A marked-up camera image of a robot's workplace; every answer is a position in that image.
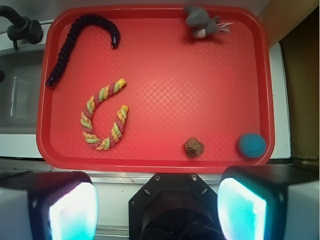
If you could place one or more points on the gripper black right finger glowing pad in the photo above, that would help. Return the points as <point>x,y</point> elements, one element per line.
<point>270,202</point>

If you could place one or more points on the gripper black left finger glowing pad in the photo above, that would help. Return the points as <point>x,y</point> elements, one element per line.
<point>48,206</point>

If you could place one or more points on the blue rubber ball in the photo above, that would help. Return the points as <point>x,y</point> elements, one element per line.
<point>252,145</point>

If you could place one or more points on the brown crumpled lump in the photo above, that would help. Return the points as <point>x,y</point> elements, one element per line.
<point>193,147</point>

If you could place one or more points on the grey sink basin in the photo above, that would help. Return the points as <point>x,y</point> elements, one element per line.
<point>20,76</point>

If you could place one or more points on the red plastic tray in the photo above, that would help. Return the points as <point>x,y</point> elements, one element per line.
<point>215,89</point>

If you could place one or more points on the grey plush mouse toy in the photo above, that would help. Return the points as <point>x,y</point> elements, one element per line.
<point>202,25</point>

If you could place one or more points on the multicolour twisted rope toy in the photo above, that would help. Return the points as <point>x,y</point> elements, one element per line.
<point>102,128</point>

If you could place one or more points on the dark purple rope toy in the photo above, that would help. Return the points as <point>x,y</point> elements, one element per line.
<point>71,39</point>

